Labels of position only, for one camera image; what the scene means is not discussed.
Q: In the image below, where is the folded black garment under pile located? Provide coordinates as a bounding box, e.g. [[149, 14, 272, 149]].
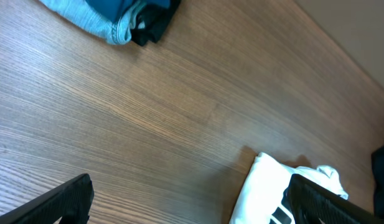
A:
[[131, 0, 181, 46]]

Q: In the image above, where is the folded teal polo shirt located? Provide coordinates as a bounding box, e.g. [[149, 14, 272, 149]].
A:
[[87, 0, 171, 22]]

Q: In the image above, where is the folded light grey shirt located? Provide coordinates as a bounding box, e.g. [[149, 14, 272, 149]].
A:
[[41, 0, 146, 45]]

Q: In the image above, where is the white t-shirt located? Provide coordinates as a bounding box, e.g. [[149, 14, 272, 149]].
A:
[[230, 152, 349, 224]]

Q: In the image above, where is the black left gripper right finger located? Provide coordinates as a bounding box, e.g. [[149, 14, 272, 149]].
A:
[[287, 174, 384, 224]]

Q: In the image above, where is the crumpled black garment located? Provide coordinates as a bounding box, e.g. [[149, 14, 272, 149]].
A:
[[371, 146, 384, 220]]

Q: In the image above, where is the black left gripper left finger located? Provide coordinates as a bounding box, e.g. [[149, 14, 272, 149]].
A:
[[0, 174, 94, 224]]

